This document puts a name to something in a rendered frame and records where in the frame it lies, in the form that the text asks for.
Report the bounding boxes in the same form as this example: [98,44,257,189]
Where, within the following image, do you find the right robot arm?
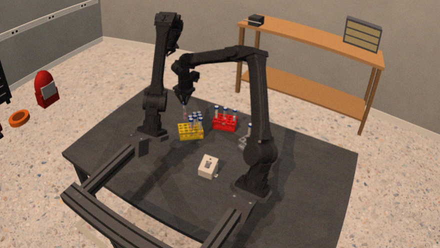
[171,45,278,198]

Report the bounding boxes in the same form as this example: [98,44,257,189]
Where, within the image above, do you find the grey tube rack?
[237,135,249,151]

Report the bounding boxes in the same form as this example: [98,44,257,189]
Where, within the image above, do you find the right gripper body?
[172,79,196,97]

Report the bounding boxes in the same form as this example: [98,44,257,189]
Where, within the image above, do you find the yellow tube rack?
[178,122,204,141]

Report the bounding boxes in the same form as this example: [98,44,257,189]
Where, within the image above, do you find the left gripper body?
[166,38,179,52]

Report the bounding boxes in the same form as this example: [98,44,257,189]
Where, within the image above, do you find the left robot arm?
[137,11,184,138]

